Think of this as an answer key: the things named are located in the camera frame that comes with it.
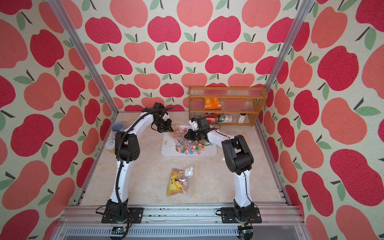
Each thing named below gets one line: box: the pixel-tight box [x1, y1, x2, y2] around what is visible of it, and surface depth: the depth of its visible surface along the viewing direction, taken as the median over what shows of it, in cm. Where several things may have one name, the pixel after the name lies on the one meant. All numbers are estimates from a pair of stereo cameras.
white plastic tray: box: [161, 131, 222, 157], surface depth 101 cm
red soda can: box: [206, 114, 218, 124], surface depth 110 cm
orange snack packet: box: [203, 97, 223, 110], surface depth 103 cm
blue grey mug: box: [111, 122, 125, 138], surface depth 103 cm
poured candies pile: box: [175, 139, 206, 155], surface depth 100 cm
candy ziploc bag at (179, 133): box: [170, 125, 188, 143], surface depth 105 cm
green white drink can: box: [217, 114, 233, 123], surface depth 110 cm
